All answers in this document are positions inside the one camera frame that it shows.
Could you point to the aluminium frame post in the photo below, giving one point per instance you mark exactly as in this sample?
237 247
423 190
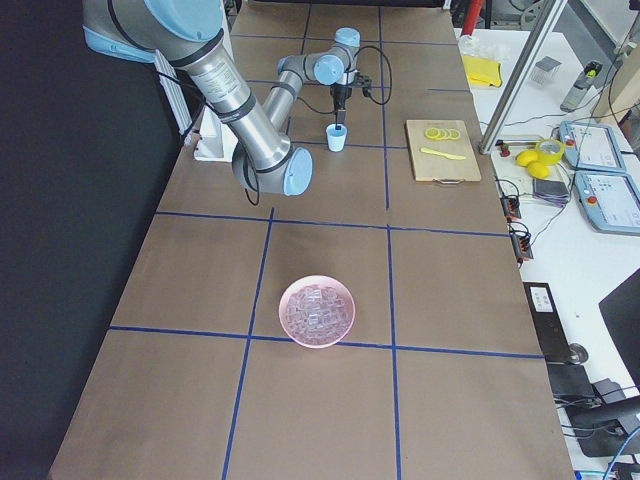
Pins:
550 13

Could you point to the teach pendant near board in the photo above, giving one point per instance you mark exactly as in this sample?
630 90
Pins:
591 146

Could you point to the light blue paper cup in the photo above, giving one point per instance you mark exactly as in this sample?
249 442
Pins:
336 135

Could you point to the white camera post with base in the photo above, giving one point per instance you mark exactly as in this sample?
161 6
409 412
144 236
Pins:
216 141

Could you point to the dark purple notebook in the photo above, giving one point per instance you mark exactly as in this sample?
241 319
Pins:
551 191

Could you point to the yellow cloth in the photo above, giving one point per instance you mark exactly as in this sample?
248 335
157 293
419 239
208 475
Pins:
482 72

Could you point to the whole lemon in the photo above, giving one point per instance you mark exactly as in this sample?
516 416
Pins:
526 157
538 170

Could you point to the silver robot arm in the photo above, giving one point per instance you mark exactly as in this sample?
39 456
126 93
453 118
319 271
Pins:
189 34

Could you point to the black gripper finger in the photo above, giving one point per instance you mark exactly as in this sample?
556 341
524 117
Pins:
340 115

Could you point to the yellow plastic knife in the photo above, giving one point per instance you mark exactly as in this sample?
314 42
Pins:
449 156

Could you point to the clear plastic bag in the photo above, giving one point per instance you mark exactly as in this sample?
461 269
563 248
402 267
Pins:
474 46

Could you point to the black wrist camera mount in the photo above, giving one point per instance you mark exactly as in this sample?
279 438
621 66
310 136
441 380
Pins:
364 83

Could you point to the yellow tape roll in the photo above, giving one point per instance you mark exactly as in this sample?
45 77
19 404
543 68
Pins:
549 151

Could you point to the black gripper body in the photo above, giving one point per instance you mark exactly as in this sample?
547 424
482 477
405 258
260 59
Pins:
339 95

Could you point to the pink bowl of ice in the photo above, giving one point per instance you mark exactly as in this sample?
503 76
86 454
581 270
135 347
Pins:
317 311

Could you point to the wooden cutting board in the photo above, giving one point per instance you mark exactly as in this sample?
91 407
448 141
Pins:
429 168

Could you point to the lemon slice near board edge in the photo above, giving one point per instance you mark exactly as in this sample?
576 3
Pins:
433 134

